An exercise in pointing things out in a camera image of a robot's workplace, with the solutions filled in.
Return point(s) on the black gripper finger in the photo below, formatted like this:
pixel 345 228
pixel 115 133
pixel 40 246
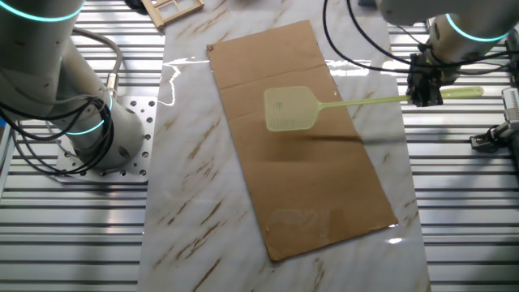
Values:
pixel 417 96
pixel 433 96

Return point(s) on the white marble board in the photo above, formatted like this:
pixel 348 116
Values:
pixel 194 182

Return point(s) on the small wooden window frame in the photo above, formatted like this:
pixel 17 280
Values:
pixel 159 16

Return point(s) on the silver finned camera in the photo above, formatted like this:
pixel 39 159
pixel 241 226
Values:
pixel 511 103

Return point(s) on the perforated aluminium base plate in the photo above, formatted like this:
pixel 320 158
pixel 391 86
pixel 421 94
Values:
pixel 142 162

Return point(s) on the black clamp device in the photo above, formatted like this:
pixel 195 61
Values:
pixel 504 131

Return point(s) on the brown cardboard sheet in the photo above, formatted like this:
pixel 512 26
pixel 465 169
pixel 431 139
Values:
pixel 304 203

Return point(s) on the light green plastic flyswatter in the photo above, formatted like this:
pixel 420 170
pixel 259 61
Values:
pixel 290 109

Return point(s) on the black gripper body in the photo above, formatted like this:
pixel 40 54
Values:
pixel 425 73

